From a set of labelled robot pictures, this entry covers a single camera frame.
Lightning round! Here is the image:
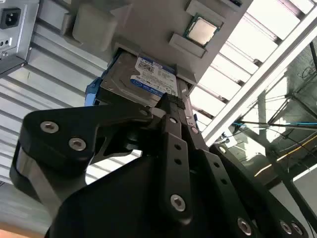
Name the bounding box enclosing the hard disk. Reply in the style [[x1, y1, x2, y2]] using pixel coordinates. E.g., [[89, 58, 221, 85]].
[[85, 53, 199, 129]]

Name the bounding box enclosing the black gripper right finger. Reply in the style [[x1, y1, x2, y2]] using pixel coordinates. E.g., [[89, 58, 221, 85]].
[[178, 109, 313, 238]]

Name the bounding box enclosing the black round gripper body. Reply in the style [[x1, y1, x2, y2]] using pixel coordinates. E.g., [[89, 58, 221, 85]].
[[46, 153, 238, 238]]

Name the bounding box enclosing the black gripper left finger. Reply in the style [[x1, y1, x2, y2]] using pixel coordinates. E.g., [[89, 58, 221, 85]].
[[9, 93, 194, 226]]

